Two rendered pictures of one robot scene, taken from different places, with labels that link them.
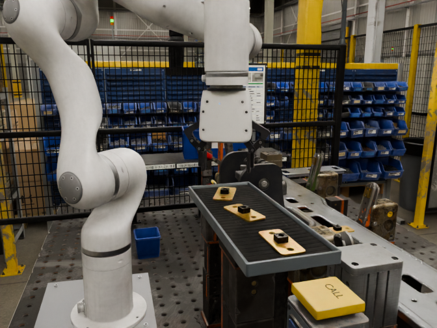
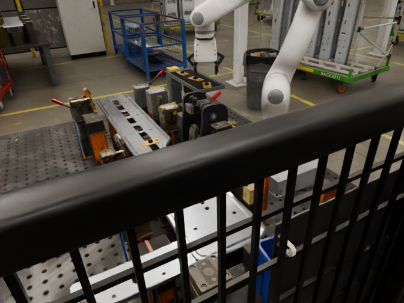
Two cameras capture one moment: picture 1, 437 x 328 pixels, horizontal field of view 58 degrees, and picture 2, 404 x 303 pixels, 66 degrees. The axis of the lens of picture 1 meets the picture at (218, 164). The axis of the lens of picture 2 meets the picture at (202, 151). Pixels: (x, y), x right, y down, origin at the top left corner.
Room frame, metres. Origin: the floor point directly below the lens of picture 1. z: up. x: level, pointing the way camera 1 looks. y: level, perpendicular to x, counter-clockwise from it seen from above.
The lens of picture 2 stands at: (2.15, -0.33, 1.62)
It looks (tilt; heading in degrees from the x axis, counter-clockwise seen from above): 30 degrees down; 169
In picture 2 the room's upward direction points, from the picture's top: 2 degrees counter-clockwise
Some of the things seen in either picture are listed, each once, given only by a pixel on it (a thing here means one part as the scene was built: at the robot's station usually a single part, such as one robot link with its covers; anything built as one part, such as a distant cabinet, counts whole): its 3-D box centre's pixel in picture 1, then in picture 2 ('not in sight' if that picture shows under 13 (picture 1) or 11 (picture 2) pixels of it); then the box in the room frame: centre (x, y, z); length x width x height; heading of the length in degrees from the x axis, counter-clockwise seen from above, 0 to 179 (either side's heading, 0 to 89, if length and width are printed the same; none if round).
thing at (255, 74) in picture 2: not in sight; (261, 79); (-1.62, 1.28, 0.36); 0.54 x 0.50 x 0.73; 104
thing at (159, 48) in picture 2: not in sight; (153, 44); (-3.99, 0.05, 0.47); 1.20 x 0.80 x 0.95; 16
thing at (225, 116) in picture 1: (226, 112); (205, 48); (0.77, -0.02, 1.33); 0.10 x 0.07 x 0.11; 81
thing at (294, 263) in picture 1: (248, 216); (193, 79); (0.65, -0.05, 1.16); 0.37 x 0.14 x 0.02; 16
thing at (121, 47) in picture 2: not in sight; (134, 34); (-5.36, -0.25, 0.48); 1.20 x 0.80 x 0.95; 13
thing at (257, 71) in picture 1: (244, 95); (347, 295); (1.97, -0.13, 1.30); 0.23 x 0.02 x 0.31; 106
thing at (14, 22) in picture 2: not in sight; (19, 45); (-4.40, -2.38, 0.57); 1.86 x 0.90 x 1.14; 17
